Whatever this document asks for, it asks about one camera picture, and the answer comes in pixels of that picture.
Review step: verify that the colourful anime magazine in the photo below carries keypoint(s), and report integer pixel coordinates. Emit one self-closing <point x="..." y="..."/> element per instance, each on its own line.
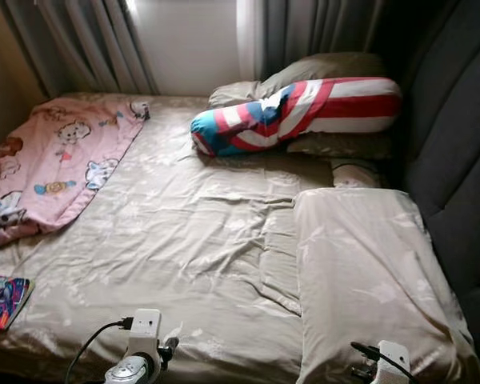
<point x="4" y="300"/>

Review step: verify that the large beige pillow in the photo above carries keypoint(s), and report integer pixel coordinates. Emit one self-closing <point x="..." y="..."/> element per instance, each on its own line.
<point x="368" y="272"/>

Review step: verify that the beige floral bed sheet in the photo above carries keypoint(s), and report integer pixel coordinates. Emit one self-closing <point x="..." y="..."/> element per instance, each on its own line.
<point x="184" y="240"/>

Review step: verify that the small beige pillow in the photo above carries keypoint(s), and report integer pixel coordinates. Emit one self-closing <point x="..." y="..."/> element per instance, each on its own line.
<point x="356" y="172"/>

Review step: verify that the pink cartoon print blanket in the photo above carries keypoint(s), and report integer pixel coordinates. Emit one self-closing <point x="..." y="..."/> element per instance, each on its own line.
<point x="56" y="160"/>

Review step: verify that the flag pattern bolster pillow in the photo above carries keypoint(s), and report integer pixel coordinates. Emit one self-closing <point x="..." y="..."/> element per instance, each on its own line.
<point x="336" y="104"/>

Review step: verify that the white window blind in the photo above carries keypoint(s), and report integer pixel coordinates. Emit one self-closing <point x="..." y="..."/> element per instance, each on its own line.
<point x="192" y="44"/>

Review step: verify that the grey curtain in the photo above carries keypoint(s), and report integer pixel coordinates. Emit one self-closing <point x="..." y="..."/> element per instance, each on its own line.
<point x="88" y="40"/>
<point x="320" y="28"/>

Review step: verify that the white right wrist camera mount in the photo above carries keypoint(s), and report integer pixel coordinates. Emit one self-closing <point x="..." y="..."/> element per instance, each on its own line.
<point x="394" y="358"/>

